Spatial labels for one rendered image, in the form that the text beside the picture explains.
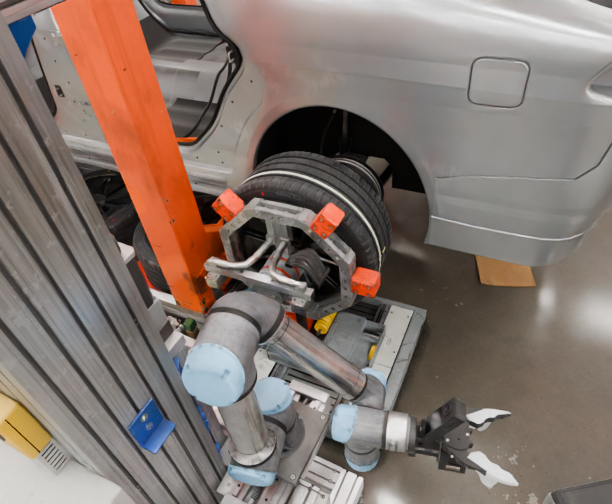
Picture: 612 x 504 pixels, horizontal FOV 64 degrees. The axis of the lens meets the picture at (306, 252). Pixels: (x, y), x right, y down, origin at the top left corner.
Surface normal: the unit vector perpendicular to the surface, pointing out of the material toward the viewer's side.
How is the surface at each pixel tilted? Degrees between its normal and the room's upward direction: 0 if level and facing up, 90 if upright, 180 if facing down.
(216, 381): 83
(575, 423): 0
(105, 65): 90
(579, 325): 0
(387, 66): 90
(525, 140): 90
